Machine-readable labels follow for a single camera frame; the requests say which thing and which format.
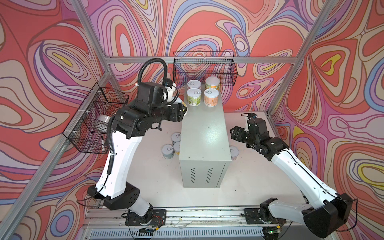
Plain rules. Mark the yellow can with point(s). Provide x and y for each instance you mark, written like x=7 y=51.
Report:
x=177 y=148
x=185 y=109

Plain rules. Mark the green circuit board left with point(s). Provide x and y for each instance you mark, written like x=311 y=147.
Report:
x=147 y=231

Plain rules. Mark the grey metal cabinet counter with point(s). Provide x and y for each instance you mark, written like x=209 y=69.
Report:
x=205 y=150

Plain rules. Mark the teal can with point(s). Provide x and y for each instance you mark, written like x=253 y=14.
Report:
x=168 y=151

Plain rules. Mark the orange red labelled can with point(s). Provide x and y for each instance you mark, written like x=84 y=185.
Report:
x=211 y=97

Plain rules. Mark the grey can far left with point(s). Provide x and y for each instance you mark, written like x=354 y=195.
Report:
x=176 y=137

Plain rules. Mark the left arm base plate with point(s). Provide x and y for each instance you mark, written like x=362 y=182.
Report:
x=154 y=218

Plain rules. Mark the white tape roll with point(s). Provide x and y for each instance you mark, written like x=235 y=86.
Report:
x=103 y=119

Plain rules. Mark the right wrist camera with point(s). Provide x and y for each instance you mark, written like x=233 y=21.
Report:
x=252 y=116

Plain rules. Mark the orange green lidded can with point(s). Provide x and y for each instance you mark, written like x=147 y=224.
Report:
x=212 y=83

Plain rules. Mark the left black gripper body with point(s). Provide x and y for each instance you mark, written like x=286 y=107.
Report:
x=173 y=113

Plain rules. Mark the green labelled can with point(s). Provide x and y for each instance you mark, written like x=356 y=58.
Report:
x=194 y=97

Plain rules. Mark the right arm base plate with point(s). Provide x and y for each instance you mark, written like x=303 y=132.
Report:
x=253 y=216

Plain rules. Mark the black wire basket rear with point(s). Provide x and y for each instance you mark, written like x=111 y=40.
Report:
x=199 y=65

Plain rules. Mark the green circuit board right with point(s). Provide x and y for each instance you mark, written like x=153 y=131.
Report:
x=272 y=230

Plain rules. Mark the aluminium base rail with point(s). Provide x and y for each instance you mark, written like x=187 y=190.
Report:
x=176 y=217

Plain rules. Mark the white grey can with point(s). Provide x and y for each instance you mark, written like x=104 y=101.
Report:
x=234 y=152

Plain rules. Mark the black wire basket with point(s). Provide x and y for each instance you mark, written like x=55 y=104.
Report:
x=199 y=65
x=84 y=131

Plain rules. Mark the black marker pen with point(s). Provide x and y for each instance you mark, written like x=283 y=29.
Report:
x=103 y=144

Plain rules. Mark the pink labelled can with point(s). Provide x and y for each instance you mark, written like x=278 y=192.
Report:
x=194 y=84

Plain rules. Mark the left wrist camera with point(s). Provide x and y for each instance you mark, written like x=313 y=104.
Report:
x=171 y=93

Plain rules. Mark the green circuit board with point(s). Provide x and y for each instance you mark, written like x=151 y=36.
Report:
x=272 y=230
x=147 y=231

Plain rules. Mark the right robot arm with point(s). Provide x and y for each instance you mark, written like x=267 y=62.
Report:
x=325 y=211

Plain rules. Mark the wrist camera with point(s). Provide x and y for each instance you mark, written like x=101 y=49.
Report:
x=171 y=93
x=252 y=116

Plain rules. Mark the black wire basket left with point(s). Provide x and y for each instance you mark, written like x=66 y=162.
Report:
x=84 y=131

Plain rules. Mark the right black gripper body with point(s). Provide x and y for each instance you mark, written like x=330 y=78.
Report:
x=244 y=136

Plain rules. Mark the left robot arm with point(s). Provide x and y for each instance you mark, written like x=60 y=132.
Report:
x=125 y=131

